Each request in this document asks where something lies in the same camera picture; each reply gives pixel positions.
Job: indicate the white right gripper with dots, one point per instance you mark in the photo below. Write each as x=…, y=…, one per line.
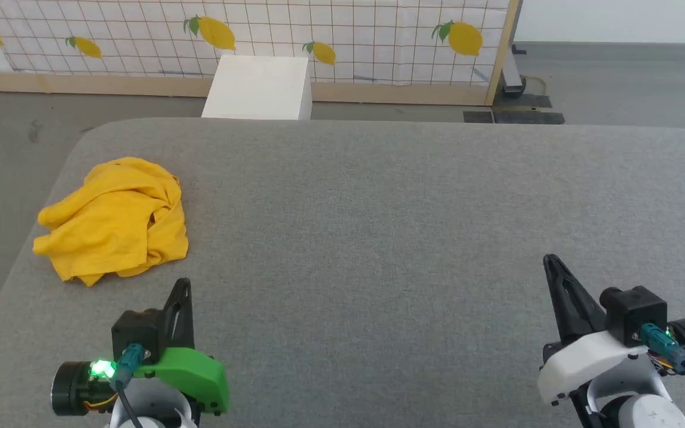
x=586, y=362

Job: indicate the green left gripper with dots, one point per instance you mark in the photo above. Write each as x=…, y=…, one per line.
x=194, y=374

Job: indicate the yellow t-shirt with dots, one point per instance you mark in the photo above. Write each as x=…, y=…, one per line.
x=116, y=226

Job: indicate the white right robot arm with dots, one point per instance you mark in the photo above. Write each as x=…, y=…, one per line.
x=640, y=410

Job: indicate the black floor plate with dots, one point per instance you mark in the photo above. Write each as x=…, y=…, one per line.
x=527, y=113

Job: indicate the grey fabric sofa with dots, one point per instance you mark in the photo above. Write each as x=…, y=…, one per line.
x=378, y=238

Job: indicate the grey metal stand foot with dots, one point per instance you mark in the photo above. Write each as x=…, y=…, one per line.
x=512, y=74

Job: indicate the white box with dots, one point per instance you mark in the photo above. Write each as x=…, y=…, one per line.
x=259, y=86

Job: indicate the lemon print partition panel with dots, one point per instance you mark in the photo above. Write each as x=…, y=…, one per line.
x=140, y=35

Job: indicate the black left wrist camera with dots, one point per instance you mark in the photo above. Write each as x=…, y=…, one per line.
x=137, y=333

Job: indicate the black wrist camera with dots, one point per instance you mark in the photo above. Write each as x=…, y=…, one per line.
x=637, y=309
x=137, y=333

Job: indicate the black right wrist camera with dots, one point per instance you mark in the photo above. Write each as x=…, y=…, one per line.
x=637, y=309

